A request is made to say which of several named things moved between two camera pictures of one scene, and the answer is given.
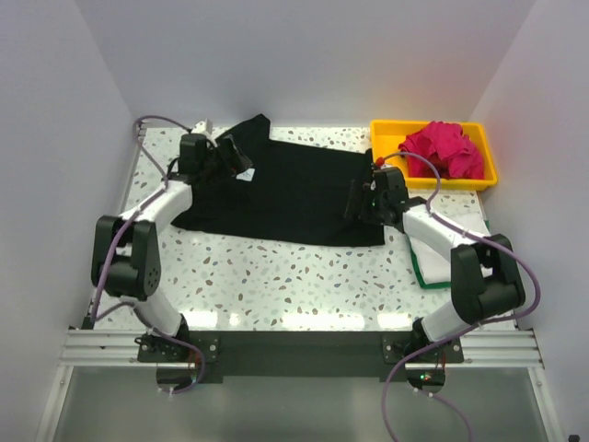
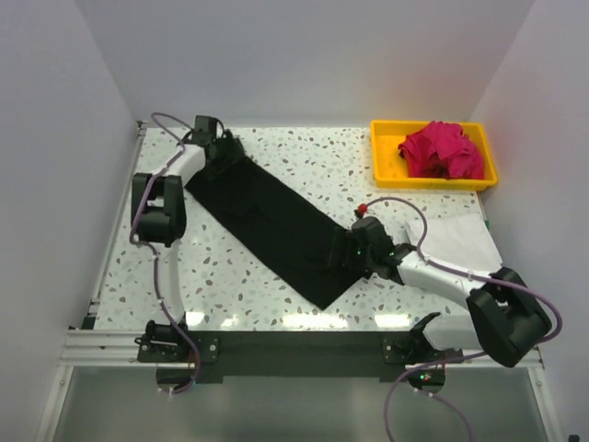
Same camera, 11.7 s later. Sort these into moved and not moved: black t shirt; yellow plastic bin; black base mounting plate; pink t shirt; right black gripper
Moved: right black gripper; black t shirt
Not moved: black base mounting plate; yellow plastic bin; pink t shirt
